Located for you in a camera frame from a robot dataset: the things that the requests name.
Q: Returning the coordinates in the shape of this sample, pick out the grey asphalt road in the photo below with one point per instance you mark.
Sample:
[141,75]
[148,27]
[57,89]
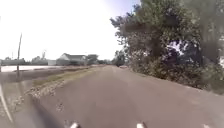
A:
[123,96]

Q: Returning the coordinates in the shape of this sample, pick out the building with dark roof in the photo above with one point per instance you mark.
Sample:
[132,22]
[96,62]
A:
[71,59]

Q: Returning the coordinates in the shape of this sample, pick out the row of trees and bushes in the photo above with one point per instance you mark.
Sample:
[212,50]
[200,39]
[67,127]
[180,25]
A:
[173,43]

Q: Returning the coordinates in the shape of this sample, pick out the robot's own part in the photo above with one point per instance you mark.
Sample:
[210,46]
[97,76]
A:
[140,125]
[74,125]

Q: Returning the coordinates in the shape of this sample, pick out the grass verge with leaves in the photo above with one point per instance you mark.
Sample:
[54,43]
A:
[46,81]

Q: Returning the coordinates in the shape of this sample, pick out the water tower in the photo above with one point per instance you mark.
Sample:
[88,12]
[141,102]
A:
[43,54]

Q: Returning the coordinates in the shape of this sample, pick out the pale water surface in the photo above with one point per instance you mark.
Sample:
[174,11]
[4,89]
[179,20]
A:
[23,68]

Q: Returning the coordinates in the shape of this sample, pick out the distant tree line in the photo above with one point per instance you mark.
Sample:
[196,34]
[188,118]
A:
[20,61]

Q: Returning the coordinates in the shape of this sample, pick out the thin pole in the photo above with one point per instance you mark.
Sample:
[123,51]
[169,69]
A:
[18,55]

